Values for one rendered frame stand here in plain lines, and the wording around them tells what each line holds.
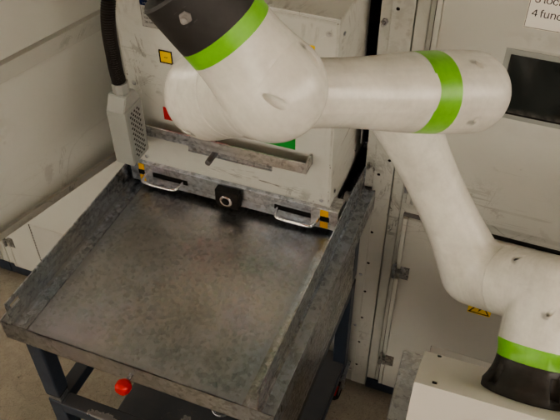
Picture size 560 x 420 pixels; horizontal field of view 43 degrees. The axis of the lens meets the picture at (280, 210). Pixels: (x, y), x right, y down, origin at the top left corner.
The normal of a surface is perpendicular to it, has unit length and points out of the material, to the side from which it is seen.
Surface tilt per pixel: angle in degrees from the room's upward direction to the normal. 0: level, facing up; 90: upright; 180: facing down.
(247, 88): 79
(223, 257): 0
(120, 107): 61
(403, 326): 90
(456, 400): 90
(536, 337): 46
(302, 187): 90
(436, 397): 90
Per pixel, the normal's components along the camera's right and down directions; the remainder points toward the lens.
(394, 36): -0.36, 0.64
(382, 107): 0.44, 0.55
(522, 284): -0.79, -0.21
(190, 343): 0.00, -0.73
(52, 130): 0.80, 0.40
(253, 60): 0.22, 0.34
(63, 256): 0.93, 0.25
